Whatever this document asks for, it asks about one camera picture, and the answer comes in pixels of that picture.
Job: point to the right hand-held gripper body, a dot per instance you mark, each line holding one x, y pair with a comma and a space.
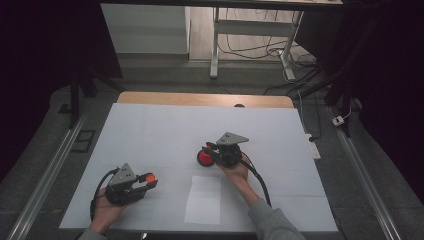
228, 155

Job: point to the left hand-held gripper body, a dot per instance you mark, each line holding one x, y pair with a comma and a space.
121, 193

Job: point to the small red stamp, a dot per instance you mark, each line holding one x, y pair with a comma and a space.
151, 178

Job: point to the round red ink pad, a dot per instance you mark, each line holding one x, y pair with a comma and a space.
204, 160

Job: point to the person's right hand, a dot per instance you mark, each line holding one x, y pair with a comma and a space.
238, 175

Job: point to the person's left hand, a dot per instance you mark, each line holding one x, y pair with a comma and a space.
106, 211

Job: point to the white paper sheet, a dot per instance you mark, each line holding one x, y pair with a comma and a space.
203, 200

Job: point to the black table grommet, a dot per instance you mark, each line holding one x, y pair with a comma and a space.
239, 105

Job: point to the white power strip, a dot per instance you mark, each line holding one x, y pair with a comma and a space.
314, 148

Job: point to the black metal stand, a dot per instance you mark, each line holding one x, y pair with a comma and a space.
74, 100

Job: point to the small white adapter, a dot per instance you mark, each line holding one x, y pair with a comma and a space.
338, 121

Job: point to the white cabinet panel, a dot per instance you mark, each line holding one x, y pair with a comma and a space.
143, 30

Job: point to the dark curtain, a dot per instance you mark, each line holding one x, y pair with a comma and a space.
383, 66
40, 60

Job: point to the black floor frame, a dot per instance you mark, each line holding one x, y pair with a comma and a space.
83, 140

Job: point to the aluminium floor rail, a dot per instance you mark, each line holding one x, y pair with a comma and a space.
363, 180
46, 180

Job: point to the white desk frame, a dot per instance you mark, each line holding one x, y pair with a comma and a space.
253, 27

